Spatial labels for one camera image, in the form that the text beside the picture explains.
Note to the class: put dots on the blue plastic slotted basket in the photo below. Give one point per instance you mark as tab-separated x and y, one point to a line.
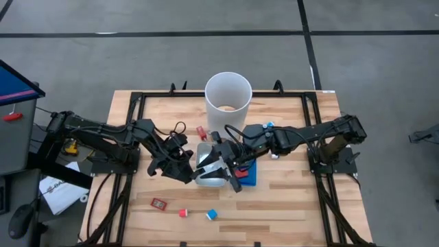
252	178

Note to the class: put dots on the light blue white charger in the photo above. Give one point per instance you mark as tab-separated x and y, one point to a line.
270	124

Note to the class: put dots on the red four-port USB charger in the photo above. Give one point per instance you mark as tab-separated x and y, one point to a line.
158	204

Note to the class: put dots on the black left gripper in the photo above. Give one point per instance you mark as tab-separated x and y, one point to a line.
175	158

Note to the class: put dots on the white paper manual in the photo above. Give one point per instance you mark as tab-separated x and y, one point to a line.
58	192

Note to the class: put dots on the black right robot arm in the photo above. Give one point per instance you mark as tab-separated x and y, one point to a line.
308	132

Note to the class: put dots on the red charger block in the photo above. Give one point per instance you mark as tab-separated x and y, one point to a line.
241	173

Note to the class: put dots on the red slim charger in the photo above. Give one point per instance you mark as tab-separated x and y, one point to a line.
202	133

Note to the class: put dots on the small red cube charger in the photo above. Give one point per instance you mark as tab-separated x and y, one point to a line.
182	212

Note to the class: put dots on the black computer mouse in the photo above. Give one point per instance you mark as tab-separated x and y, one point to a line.
20	221

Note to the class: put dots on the white charger black end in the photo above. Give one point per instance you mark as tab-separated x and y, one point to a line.
274	156

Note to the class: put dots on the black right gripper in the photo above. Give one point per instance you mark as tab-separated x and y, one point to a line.
233	152

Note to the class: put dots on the black metal table frame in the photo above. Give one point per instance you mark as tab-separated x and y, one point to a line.
164	93

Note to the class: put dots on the teal and white charger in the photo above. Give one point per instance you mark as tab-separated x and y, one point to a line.
211	214

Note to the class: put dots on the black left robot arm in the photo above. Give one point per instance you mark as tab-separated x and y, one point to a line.
103	132

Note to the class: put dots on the grey cabinet blue top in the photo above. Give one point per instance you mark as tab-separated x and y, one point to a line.
17	137

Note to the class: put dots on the yellow tool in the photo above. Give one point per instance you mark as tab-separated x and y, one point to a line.
71	147

